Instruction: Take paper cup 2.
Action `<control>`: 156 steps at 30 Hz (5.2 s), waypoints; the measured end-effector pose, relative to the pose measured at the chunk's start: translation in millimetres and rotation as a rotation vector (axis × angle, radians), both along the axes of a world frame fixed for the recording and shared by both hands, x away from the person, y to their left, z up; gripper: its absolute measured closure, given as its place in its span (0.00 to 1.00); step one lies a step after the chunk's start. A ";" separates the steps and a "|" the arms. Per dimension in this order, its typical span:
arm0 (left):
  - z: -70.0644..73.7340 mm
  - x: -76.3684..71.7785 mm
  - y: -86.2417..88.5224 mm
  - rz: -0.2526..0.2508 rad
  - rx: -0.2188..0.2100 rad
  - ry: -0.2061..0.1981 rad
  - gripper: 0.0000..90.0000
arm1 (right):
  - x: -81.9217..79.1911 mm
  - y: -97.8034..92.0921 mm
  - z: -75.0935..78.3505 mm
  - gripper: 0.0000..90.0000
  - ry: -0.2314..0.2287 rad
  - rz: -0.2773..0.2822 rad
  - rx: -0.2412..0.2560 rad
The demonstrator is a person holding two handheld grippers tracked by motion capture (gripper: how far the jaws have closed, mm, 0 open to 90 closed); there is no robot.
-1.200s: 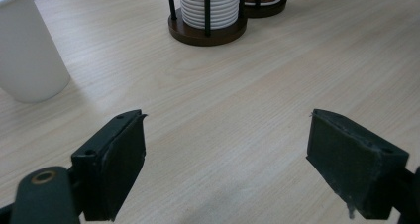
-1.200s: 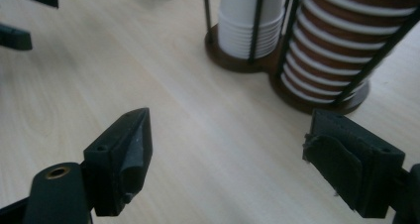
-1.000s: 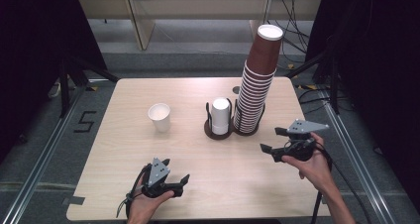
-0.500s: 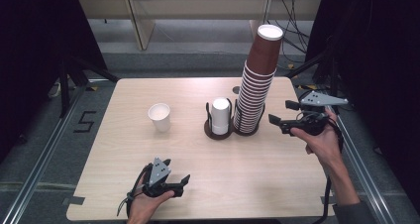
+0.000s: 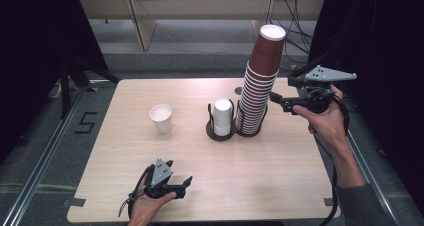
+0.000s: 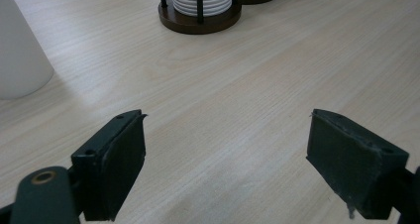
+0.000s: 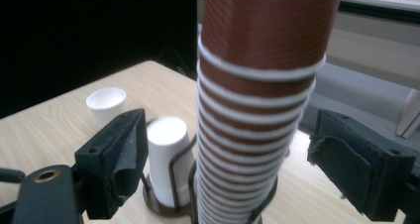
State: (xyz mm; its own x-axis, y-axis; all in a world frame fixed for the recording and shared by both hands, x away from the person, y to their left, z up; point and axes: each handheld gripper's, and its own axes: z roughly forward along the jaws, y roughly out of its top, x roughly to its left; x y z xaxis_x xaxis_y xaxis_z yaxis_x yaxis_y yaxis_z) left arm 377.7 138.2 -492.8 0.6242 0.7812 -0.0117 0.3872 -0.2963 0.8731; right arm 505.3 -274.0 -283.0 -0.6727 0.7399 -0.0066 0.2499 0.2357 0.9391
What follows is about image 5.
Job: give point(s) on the black tripod stand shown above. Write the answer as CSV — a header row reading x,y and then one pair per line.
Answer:
x,y
65,86

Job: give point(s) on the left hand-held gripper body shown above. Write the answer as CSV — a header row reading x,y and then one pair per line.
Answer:
x,y
160,176

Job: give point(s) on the stack of brown paper cups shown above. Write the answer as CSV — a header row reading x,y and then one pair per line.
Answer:
x,y
263,62

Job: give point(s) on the stack of white paper cups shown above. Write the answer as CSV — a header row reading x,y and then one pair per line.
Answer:
x,y
222,117

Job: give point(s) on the black tape strip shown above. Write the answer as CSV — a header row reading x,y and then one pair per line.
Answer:
x,y
75,202
328,202

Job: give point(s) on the single white paper cup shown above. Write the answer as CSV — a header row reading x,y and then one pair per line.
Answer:
x,y
162,119

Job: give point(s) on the round table hole cover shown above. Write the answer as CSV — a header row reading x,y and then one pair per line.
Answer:
x,y
238,90

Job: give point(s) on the black double cup holder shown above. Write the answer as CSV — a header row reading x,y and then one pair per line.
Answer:
x,y
218,137

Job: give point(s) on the aluminium floor rail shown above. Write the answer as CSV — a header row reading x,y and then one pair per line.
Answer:
x,y
36,172
370,179

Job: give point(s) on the person's right hand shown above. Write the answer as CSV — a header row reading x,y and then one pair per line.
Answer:
x,y
328,124

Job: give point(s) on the beige cabinet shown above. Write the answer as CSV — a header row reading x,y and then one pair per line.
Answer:
x,y
200,6

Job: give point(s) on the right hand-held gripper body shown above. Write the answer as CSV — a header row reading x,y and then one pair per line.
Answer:
x,y
318,99

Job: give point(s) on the person's left hand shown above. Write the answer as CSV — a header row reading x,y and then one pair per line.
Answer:
x,y
145,212

